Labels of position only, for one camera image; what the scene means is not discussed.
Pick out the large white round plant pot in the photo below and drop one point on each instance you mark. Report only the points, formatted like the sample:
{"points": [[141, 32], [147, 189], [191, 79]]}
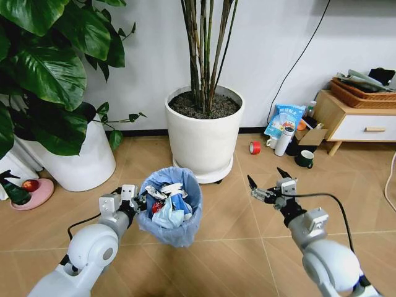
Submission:
{"points": [[202, 145]]}

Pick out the red apple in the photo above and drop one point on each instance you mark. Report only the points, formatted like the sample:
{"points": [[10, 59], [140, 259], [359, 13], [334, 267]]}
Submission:
{"points": [[30, 185]]}

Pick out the red snack packet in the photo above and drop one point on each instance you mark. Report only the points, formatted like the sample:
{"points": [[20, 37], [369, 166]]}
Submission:
{"points": [[157, 206]]}

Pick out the trash bin with blue bag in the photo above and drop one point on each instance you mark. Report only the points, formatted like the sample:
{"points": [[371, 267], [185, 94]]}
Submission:
{"points": [[185, 230]]}

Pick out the blue printed package bag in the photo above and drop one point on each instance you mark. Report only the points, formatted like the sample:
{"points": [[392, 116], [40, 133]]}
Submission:
{"points": [[286, 116]]}

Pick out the grey folded cloth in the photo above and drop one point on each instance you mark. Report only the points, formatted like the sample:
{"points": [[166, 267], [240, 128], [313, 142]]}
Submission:
{"points": [[355, 77]]}

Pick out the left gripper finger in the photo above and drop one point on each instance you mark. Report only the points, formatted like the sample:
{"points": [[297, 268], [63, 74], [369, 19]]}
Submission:
{"points": [[142, 197], [140, 207]]}

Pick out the white thermos bottle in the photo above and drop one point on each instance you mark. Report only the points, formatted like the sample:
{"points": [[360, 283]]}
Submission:
{"points": [[283, 142]]}

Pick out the small orange item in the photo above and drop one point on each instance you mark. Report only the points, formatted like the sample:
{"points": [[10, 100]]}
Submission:
{"points": [[301, 125]]}

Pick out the blue and white wrapper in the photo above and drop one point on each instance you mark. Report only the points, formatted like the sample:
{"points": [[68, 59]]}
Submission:
{"points": [[182, 204]]}

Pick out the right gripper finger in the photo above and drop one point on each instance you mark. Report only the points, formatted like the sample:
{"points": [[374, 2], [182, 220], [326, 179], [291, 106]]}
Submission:
{"points": [[254, 185], [284, 174]]}

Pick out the black box-shaped item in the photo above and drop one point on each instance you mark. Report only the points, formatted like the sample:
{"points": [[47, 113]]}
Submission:
{"points": [[382, 75]]}

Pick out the tall plant with thin stems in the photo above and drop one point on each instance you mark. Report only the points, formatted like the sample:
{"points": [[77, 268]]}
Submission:
{"points": [[201, 62]]}

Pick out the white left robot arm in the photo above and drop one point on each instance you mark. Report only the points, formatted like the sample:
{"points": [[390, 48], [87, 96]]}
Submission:
{"points": [[92, 244]]}

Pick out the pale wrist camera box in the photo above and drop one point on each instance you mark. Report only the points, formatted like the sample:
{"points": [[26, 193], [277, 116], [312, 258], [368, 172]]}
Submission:
{"points": [[286, 187], [128, 191]]}

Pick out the crumpled white paper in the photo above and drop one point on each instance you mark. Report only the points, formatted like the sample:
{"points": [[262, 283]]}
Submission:
{"points": [[164, 188]]}

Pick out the wooden cabinet with white drawer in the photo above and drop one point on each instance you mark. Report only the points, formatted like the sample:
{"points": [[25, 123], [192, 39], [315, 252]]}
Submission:
{"points": [[362, 127]]}

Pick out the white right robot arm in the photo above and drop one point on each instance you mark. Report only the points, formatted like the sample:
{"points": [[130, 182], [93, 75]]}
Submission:
{"points": [[328, 263]]}

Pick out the dark green mug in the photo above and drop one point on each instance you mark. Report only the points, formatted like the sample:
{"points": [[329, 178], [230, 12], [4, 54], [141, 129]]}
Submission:
{"points": [[304, 160]]}

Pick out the brown wicker basket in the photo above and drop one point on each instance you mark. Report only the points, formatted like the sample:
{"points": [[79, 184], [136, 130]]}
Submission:
{"points": [[362, 99]]}

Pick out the white tapered plant pot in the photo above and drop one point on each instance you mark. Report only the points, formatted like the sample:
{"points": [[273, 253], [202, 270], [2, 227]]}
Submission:
{"points": [[83, 164]]}

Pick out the red tape roll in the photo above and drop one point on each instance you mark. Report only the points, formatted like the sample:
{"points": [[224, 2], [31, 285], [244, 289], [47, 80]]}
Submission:
{"points": [[255, 148]]}

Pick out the open cardboard box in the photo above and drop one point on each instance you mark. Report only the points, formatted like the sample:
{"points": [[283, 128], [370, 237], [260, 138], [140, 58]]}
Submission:
{"points": [[314, 137]]}

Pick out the white ribbed planter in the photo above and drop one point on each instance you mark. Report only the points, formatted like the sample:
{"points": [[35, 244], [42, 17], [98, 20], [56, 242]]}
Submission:
{"points": [[14, 168]]}

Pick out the pink plate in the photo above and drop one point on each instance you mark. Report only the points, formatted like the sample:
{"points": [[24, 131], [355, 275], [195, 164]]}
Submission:
{"points": [[41, 194]]}

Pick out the white mug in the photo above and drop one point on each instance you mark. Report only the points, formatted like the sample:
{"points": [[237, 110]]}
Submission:
{"points": [[271, 143]]}

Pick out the white wheeled pot saucer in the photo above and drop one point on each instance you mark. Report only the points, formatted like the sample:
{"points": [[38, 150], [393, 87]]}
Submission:
{"points": [[216, 177]]}

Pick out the big-leaf green plant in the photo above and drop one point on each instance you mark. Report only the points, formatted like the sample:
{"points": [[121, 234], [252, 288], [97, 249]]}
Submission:
{"points": [[49, 68]]}

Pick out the light blue crumpled plastic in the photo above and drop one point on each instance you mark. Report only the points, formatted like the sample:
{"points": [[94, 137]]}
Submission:
{"points": [[169, 214]]}

